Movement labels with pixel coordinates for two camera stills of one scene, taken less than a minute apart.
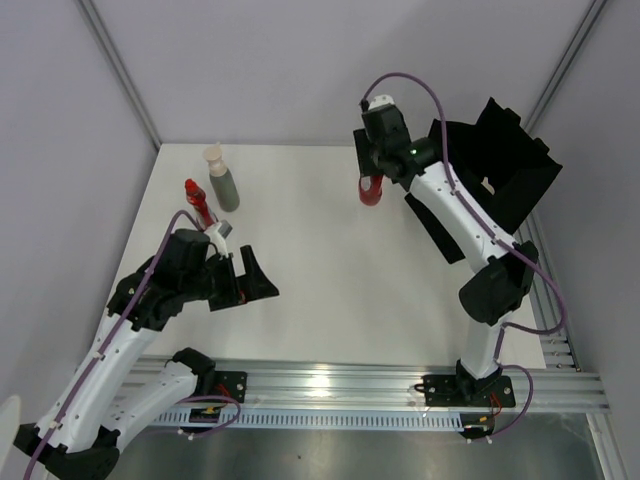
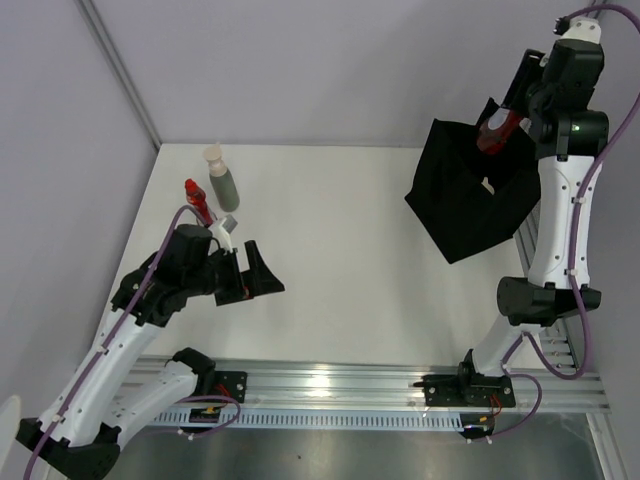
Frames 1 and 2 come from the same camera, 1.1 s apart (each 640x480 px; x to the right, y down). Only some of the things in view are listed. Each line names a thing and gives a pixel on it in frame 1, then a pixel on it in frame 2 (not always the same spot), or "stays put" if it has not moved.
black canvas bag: [500, 167] stays put
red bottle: [370, 189] → [495, 130]
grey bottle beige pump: [222, 178] stays put
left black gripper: [252, 285] stays put
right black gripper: [363, 146] → [531, 67]
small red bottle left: [196, 196] stays put
